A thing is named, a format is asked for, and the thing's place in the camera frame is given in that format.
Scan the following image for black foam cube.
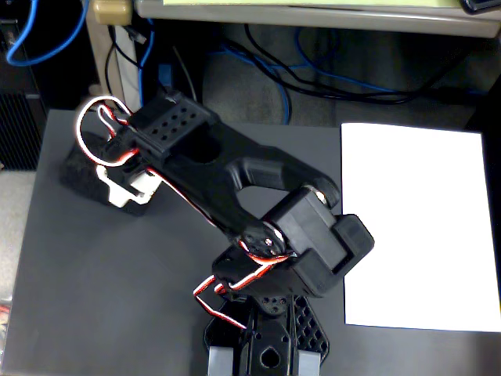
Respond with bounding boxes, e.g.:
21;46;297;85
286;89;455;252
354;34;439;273
58;131;161;217

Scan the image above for black mesh robot base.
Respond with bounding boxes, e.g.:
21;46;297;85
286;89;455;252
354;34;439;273
203;293;330;376

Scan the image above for grey table clamp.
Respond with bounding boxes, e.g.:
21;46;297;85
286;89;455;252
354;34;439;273
297;350;323;376
208;346;235;376

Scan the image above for red white black base wire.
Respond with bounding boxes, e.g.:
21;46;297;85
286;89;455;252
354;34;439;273
193;250;295;330

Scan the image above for looped blue cable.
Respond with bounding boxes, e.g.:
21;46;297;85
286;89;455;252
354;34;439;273
5;0;90;67

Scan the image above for white paper sheet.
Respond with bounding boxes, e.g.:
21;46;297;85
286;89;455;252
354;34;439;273
340;122;501;333

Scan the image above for clear network plug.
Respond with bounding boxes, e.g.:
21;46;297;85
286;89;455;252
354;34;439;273
124;27;148;45

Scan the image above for straight blue cable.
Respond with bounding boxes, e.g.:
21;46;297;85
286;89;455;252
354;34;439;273
139;17;157;110

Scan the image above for beige desk leg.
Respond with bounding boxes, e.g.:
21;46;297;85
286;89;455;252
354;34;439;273
85;0;144;114

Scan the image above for black desk device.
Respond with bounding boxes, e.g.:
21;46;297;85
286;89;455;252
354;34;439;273
458;0;501;16

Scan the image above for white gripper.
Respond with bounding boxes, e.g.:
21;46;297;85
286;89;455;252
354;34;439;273
96;164;161;208

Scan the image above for grey desk top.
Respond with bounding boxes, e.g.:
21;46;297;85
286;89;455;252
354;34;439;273
134;0;501;39

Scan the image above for black computer tower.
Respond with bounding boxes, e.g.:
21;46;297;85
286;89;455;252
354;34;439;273
0;0;48;172

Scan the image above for blue network cable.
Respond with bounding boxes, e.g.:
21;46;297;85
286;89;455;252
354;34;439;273
207;42;293;125
269;26;488;97

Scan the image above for thin black cable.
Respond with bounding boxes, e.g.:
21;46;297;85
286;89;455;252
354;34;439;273
104;25;173;103

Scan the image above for beige plastic cap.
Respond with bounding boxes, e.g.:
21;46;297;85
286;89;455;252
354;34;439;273
92;0;133;25

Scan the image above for looped red white servo wire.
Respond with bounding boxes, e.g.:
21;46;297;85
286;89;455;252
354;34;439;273
76;96;142;168

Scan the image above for short red white servo wire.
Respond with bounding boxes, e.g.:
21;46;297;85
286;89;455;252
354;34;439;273
97;104;131;138

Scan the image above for grey cable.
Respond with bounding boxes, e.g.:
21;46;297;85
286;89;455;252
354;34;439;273
171;45;199;103

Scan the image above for red white elbow wire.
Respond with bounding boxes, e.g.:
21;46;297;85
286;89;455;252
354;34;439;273
146;166;244;244

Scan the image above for thick black cable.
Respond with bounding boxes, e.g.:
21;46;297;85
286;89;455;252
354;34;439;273
244;23;486;106

